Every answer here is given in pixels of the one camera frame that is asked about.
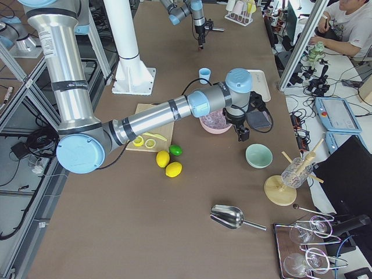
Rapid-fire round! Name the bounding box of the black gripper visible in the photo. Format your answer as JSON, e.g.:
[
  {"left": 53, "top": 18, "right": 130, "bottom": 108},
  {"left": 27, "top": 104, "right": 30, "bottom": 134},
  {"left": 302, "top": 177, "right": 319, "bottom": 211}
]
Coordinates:
[
  {"left": 223, "top": 108, "right": 250, "bottom": 142},
  {"left": 194, "top": 17, "right": 214, "bottom": 41}
]

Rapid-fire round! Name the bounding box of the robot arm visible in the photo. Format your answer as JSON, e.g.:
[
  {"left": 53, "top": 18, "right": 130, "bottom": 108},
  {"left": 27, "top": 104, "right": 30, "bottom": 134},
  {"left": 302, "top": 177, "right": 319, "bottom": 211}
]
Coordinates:
[
  {"left": 22, "top": 1, "right": 252, "bottom": 174},
  {"left": 160, "top": 0, "right": 207, "bottom": 48}
]

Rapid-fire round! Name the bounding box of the pink bowl of ice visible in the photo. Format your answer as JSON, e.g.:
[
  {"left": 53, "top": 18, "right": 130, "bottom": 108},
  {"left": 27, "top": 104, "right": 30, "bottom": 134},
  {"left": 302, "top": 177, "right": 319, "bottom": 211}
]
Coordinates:
[{"left": 199, "top": 109, "right": 232, "bottom": 134}]

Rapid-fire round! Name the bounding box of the light blue plastic cup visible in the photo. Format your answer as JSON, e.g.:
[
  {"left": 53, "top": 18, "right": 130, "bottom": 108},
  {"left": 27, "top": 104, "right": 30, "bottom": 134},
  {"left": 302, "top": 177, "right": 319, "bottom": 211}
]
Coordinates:
[{"left": 199, "top": 67, "right": 211, "bottom": 84}]

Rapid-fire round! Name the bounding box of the white plastic cup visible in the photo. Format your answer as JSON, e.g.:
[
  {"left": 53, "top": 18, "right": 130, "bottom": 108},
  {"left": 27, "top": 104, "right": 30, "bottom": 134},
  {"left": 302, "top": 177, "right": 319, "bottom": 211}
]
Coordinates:
[{"left": 226, "top": 0, "right": 235, "bottom": 12}]

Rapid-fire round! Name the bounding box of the pink plastic cup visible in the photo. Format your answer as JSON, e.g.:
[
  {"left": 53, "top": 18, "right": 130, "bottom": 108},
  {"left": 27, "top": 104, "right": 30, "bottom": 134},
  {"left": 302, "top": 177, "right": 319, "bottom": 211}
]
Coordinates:
[{"left": 232, "top": 1, "right": 244, "bottom": 15}]

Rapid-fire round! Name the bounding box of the yellow plastic cup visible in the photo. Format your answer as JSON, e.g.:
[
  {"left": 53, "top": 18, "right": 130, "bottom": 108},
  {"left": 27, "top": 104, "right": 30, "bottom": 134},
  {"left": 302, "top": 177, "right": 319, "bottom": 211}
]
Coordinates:
[{"left": 247, "top": 0, "right": 256, "bottom": 13}]

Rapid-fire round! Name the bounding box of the steel ice scoop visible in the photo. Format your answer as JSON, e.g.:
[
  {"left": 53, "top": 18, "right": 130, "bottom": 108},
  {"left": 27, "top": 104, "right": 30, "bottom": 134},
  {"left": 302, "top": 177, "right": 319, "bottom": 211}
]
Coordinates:
[{"left": 210, "top": 205, "right": 267, "bottom": 231}]

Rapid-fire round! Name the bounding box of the grey folded cloth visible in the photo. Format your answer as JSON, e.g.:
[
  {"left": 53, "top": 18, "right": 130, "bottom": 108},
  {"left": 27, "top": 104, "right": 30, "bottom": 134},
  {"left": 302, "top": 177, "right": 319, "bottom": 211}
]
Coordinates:
[{"left": 247, "top": 110, "right": 271, "bottom": 131}]

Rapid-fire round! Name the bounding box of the mint green bowl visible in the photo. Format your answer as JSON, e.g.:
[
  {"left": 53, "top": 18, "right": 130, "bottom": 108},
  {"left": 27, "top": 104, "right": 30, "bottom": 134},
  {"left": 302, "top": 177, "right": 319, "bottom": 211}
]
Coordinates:
[{"left": 245, "top": 144, "right": 273, "bottom": 169}]

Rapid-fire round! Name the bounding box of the cream rabbit tray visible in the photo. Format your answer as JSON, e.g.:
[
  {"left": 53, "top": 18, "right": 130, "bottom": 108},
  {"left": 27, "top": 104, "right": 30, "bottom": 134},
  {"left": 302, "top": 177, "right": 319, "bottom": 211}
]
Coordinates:
[{"left": 248, "top": 70, "right": 271, "bottom": 102}]

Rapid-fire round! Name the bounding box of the clear textured glass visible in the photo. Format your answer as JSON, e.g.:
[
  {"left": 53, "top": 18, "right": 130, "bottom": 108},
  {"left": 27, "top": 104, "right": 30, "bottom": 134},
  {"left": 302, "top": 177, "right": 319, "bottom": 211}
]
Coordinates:
[{"left": 281, "top": 158, "right": 313, "bottom": 189}]

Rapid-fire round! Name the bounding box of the green lime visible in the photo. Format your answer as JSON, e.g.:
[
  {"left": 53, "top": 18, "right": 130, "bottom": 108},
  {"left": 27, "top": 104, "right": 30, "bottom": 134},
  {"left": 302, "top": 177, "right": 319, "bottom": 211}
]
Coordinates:
[{"left": 169, "top": 145, "right": 183, "bottom": 156}]

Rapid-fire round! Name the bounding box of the wooden glass drying stand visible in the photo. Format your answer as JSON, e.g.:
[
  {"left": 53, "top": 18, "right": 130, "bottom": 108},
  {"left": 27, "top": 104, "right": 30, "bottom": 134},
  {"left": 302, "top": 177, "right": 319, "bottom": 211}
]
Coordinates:
[{"left": 264, "top": 138, "right": 324, "bottom": 206}]

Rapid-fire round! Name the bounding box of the whole yellow lemon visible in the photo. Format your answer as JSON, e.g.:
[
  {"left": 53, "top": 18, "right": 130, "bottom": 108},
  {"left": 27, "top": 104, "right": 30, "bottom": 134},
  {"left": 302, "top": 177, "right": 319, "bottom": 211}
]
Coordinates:
[
  {"left": 156, "top": 150, "right": 170, "bottom": 168},
  {"left": 165, "top": 162, "right": 183, "bottom": 178}
]

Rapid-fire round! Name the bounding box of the wooden cutting board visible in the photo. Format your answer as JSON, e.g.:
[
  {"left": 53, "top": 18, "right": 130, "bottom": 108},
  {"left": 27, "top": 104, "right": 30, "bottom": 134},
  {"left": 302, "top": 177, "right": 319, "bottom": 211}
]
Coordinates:
[{"left": 127, "top": 103, "right": 174, "bottom": 153}]

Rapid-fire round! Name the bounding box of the yellow plastic knife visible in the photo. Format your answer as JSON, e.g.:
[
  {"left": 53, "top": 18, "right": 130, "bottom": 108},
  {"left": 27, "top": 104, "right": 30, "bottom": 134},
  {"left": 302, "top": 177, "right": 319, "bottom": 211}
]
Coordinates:
[{"left": 144, "top": 133, "right": 167, "bottom": 141}]

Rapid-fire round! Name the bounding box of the blue teach pendant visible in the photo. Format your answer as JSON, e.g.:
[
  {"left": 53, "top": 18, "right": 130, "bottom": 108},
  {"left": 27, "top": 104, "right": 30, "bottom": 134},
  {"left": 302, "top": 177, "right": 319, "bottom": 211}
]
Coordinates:
[
  {"left": 325, "top": 131, "right": 362, "bottom": 155},
  {"left": 314, "top": 97, "right": 362, "bottom": 134}
]

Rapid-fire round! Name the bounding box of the lemon half lower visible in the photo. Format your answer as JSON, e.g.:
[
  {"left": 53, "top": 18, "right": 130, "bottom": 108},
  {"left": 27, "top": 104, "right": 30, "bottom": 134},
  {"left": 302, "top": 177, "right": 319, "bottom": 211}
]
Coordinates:
[{"left": 145, "top": 138, "right": 156, "bottom": 149}]

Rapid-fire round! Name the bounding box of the lemon half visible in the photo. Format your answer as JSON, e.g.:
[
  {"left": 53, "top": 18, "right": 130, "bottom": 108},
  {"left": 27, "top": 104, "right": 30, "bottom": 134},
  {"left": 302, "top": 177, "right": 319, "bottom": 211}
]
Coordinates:
[
  {"left": 132, "top": 135, "right": 145, "bottom": 147},
  {"left": 145, "top": 138, "right": 156, "bottom": 149}
]

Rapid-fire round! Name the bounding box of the lemon half upper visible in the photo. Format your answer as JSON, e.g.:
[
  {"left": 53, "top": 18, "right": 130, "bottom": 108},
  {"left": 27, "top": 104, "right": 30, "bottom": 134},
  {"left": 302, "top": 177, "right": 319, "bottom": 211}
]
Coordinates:
[{"left": 132, "top": 135, "right": 145, "bottom": 147}]

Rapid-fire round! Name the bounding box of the black monitor near corner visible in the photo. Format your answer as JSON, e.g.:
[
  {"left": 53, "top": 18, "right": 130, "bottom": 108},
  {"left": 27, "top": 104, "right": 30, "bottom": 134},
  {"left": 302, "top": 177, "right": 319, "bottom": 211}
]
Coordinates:
[{"left": 314, "top": 135, "right": 371, "bottom": 216}]

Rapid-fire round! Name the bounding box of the wine glass rack tray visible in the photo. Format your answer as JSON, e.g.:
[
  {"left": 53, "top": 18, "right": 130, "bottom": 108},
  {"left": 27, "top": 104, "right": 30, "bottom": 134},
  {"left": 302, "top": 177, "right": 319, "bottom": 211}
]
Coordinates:
[{"left": 273, "top": 213, "right": 348, "bottom": 278}]

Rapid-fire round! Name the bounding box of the person in white shirt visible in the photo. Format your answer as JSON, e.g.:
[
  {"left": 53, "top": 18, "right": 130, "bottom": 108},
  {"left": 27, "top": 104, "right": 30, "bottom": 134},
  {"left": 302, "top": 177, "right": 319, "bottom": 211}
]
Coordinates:
[{"left": 309, "top": 1, "right": 371, "bottom": 58}]

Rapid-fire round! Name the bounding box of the white wire cup rack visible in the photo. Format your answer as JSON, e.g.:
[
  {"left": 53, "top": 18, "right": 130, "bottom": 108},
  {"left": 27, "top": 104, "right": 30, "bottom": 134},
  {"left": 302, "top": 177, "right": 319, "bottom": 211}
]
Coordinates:
[{"left": 224, "top": 0, "right": 253, "bottom": 27}]

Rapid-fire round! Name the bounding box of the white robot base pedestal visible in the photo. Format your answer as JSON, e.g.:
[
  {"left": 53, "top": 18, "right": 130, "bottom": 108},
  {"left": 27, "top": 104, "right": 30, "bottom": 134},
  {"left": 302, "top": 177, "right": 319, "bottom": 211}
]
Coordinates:
[{"left": 104, "top": 0, "right": 156, "bottom": 96}]

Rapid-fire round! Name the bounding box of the aluminium frame post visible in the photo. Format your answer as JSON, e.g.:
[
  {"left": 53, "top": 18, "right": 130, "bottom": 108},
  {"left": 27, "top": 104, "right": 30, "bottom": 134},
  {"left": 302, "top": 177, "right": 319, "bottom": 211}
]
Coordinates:
[{"left": 277, "top": 0, "right": 329, "bottom": 93}]

